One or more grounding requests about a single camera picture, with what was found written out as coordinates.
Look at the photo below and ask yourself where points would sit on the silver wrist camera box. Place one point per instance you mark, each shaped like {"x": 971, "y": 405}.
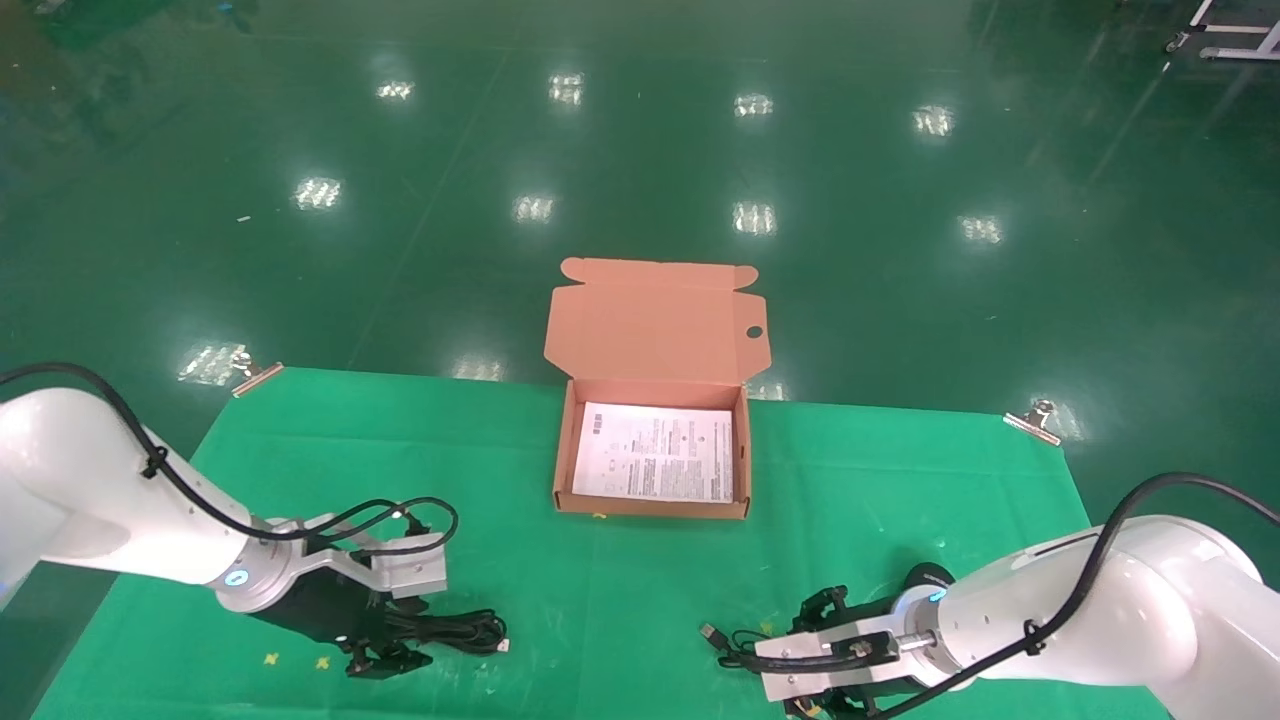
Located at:
{"x": 410, "y": 572}
{"x": 810, "y": 655}

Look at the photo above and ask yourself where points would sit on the white metal frame with caster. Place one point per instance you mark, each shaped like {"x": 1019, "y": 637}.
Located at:
{"x": 1235, "y": 45}

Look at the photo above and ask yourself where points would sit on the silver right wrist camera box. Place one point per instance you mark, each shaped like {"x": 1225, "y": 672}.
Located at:
{"x": 810, "y": 655}

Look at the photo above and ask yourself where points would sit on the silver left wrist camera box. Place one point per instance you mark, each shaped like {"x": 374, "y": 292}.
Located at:
{"x": 410, "y": 572}

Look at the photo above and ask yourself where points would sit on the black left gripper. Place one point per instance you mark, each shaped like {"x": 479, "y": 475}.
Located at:
{"x": 320, "y": 610}

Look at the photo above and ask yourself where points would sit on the metal mat clip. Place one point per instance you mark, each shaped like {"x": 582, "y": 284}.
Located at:
{"x": 255, "y": 378}
{"x": 1035, "y": 420}

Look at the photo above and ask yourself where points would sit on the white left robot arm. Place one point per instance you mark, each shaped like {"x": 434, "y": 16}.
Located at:
{"x": 70, "y": 480}

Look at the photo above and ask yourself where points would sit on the green table mat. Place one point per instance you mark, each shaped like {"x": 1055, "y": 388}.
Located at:
{"x": 600, "y": 600}

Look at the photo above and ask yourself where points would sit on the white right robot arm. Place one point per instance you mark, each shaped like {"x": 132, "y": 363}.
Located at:
{"x": 1130, "y": 610}

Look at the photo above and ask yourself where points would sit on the open orange cardboard box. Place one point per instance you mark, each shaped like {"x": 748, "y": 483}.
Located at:
{"x": 650, "y": 330}

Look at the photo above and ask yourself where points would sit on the white printed instruction sheet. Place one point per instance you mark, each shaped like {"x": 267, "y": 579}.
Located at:
{"x": 655, "y": 455}

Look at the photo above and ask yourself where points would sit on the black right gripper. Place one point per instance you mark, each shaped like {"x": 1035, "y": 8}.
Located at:
{"x": 872, "y": 612}

